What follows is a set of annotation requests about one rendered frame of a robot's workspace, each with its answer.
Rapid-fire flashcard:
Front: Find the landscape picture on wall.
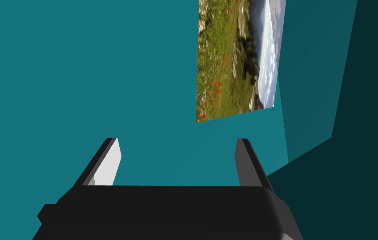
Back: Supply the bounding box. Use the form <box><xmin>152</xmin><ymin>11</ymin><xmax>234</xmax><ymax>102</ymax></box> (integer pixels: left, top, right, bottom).
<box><xmin>195</xmin><ymin>0</ymin><xmax>287</xmax><ymax>124</ymax></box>

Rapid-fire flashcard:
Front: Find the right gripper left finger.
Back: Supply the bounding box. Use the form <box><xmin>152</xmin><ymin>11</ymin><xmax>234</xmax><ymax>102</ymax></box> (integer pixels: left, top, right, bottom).
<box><xmin>81</xmin><ymin>137</ymin><xmax>122</xmax><ymax>187</ymax></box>

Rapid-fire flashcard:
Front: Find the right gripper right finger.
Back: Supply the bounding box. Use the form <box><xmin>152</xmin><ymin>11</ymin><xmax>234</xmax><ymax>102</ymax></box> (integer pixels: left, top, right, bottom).
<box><xmin>234</xmin><ymin>138</ymin><xmax>270</xmax><ymax>187</ymax></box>

